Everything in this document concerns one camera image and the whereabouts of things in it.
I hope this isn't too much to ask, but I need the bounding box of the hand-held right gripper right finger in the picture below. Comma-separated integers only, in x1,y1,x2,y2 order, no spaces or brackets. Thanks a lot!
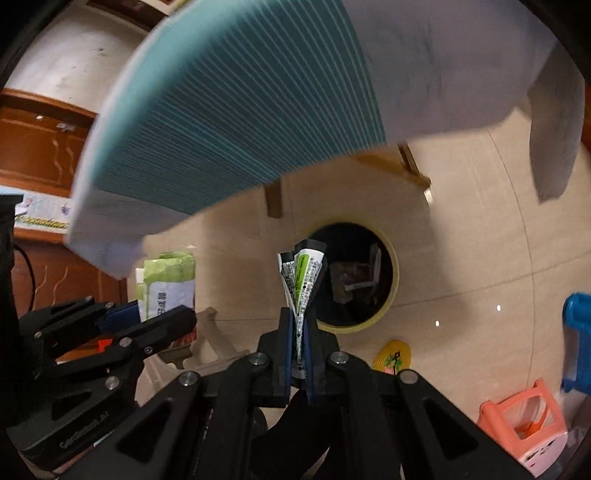
305,318,534,480

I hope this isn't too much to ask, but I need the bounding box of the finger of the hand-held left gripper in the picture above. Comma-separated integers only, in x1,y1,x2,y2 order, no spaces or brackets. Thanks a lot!
55,305,198,370
18,296,140,344

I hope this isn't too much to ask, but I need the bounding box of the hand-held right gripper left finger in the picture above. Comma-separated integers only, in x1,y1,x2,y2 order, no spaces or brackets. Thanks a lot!
60,308,293,480

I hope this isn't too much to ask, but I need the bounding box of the pale green white packet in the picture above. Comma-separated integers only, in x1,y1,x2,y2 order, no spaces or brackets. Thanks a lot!
135,251,197,324

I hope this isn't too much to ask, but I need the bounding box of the green white sachet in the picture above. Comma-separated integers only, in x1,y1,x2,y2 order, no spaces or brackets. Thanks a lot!
277,239,328,380

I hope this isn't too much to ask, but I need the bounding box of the round dark trash bin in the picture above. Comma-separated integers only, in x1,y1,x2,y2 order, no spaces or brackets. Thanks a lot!
302,223,400,334

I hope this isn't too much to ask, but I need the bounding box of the brown wooden cabinet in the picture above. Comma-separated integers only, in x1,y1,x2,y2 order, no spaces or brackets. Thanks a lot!
11,235,129,319

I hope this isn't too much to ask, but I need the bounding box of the yellow knitted slipper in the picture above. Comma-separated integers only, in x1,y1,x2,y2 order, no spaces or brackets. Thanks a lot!
372,339,413,374

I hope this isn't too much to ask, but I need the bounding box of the brown crumpled wrapper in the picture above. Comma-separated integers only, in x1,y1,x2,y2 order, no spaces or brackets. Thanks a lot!
330,261,371,304

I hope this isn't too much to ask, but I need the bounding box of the brown wooden door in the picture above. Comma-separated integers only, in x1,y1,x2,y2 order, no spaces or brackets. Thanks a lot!
0,89,99,197

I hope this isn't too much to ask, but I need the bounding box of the pink plastic stool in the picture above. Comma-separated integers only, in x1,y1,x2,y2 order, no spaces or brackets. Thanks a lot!
477,378,568,478

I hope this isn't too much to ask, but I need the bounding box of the teal and white tablecloth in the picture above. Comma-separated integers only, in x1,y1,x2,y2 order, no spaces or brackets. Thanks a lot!
65,0,585,280

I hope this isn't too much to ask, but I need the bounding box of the blue plastic stool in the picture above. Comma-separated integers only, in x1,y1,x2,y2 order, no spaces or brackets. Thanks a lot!
561,292,591,393

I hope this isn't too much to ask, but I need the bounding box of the black cable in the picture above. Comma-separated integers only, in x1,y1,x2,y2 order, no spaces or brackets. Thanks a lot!
13,242,37,311

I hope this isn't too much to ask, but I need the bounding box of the children's wall poster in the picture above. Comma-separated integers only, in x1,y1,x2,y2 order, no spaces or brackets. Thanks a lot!
14,193,74,232

